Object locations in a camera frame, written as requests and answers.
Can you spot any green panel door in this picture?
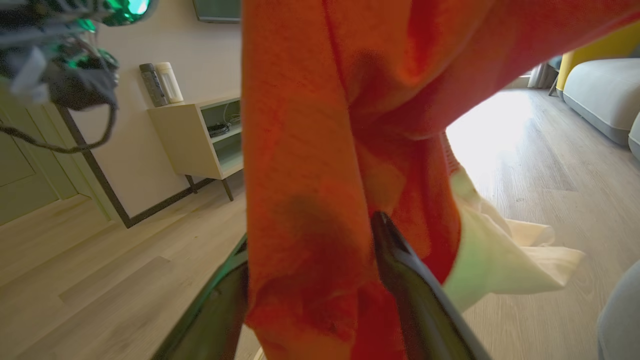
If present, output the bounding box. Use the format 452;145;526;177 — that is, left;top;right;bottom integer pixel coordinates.
0;90;111;227

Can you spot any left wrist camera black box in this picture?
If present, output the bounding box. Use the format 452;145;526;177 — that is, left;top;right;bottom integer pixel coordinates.
45;54;120;112

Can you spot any grey curtain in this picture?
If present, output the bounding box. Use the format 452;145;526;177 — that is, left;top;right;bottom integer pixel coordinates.
527;62;558;90

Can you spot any white cylinder bottle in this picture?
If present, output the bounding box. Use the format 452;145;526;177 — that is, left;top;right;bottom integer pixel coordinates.
156;62;184;104

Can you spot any cream sideboard cabinet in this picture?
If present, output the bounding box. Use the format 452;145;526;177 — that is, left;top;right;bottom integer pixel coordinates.
147;96;244;202

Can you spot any red and white garment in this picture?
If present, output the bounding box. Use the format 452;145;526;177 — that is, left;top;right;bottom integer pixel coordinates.
241;0;640;360

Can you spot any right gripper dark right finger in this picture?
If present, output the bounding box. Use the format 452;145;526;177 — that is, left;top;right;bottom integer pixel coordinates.
370;211;493;360

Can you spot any wall television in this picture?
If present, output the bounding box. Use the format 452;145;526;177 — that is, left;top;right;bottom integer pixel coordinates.
192;0;242;24

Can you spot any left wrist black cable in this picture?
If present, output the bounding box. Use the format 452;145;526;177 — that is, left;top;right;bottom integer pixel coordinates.
0;105;118;154

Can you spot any grey sofa with dark base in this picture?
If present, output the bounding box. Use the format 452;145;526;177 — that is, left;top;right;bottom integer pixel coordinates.
562;58;640;147

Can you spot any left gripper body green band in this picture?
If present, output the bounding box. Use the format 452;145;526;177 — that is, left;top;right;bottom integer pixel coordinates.
0;0;161;96

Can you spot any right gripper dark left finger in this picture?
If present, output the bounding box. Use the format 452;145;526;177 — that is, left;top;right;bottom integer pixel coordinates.
152;235;249;360

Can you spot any grey sofa module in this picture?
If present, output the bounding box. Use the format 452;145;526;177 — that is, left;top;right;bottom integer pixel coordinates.
627;112;640;162

